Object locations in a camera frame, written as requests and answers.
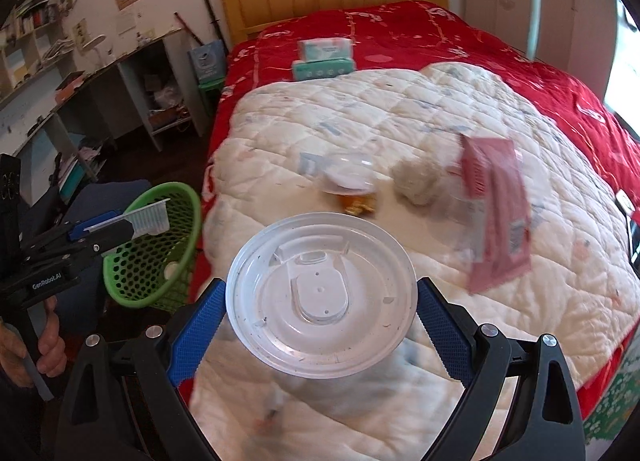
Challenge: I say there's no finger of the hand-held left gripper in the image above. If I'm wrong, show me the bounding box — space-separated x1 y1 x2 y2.
30 228 137 278
22 211 132 256

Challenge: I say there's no white plastic cup lid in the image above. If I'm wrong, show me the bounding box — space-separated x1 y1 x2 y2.
226 212 418 380

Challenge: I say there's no white wardrobe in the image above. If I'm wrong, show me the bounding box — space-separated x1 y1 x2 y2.
462 0 616 107

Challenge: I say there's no window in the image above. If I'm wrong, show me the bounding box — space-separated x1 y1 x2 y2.
600 0 640 134

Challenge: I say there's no white desk lamp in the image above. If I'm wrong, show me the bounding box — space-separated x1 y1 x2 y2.
80 34 108 67

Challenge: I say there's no row of books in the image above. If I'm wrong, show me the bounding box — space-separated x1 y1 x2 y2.
12 0 61 34

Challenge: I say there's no floral floor mat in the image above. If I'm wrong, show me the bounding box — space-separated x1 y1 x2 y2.
582 356 640 448

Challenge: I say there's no orange snack wrapper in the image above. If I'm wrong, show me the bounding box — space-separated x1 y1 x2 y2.
342 192 377 215

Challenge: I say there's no black sheathed sword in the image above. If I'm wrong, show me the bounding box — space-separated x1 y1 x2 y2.
203 0 231 54

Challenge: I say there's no paper ball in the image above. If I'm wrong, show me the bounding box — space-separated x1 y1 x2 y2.
389 157 443 206

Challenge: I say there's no white plastic bag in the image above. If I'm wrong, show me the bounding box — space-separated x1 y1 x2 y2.
150 84 183 109

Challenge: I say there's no white desk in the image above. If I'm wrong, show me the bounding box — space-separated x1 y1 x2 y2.
0 28 211 192

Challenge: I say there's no teal tissue pack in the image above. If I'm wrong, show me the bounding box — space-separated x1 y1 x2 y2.
291 57 357 82

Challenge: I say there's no blue paper bag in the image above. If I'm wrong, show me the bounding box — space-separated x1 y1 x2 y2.
187 40 228 83

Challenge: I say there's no white ribbed plastic piece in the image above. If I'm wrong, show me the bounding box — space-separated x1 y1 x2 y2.
89 198 171 237

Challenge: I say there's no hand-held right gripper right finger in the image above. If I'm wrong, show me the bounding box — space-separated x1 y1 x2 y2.
415 277 586 461

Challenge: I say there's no white paper note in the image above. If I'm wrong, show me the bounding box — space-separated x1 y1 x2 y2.
117 11 139 40

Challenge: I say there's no green plastic stool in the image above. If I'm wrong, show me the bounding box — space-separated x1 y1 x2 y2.
196 76 226 129

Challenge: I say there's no clear plastic cup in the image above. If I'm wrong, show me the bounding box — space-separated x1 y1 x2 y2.
317 152 377 193

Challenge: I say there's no person's left hand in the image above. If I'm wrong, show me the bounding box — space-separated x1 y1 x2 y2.
0 293 68 389

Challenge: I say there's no red blanket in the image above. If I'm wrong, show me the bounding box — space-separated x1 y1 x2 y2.
190 0 640 447

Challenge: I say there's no white tissue pack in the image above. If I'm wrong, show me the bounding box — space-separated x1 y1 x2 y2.
297 38 357 63

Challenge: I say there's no pile of books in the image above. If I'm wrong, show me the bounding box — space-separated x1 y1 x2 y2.
54 141 103 198

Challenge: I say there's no white bookshelf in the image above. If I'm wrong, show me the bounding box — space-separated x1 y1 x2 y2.
0 0 83 112

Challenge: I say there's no pink snack packet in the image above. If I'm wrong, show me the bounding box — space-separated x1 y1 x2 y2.
447 135 533 294

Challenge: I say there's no red wooden stick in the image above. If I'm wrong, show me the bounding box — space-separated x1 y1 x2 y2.
174 12 203 47

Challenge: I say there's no orange box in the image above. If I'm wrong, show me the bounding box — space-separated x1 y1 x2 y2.
149 110 182 131

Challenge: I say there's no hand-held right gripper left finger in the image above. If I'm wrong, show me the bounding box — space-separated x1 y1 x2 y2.
55 277 228 461

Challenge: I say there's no green plastic basket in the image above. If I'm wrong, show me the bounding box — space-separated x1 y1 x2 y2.
102 182 202 312

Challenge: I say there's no black flat device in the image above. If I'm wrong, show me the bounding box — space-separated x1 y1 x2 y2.
615 190 640 267

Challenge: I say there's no white quilt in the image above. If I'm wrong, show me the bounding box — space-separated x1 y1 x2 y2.
192 62 633 461

